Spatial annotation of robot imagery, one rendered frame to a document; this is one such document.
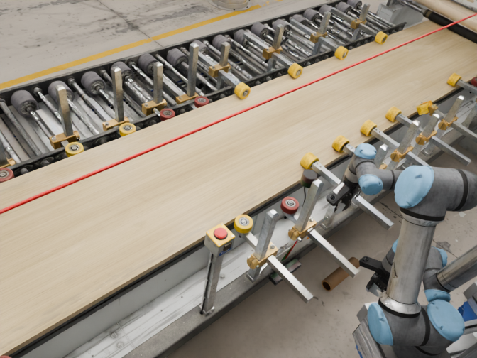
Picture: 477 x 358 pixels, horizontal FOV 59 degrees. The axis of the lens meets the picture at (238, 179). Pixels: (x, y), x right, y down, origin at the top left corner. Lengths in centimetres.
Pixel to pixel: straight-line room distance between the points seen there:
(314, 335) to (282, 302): 27
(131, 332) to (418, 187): 124
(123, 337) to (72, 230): 47
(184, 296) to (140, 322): 21
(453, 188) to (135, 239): 115
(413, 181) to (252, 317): 166
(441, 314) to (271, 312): 143
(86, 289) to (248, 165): 94
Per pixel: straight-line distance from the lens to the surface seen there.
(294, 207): 194
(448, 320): 141
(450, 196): 122
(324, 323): 272
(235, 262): 205
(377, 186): 156
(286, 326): 265
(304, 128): 238
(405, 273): 128
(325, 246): 191
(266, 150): 218
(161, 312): 190
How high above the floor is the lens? 232
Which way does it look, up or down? 45 degrees down
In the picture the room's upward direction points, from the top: 12 degrees clockwise
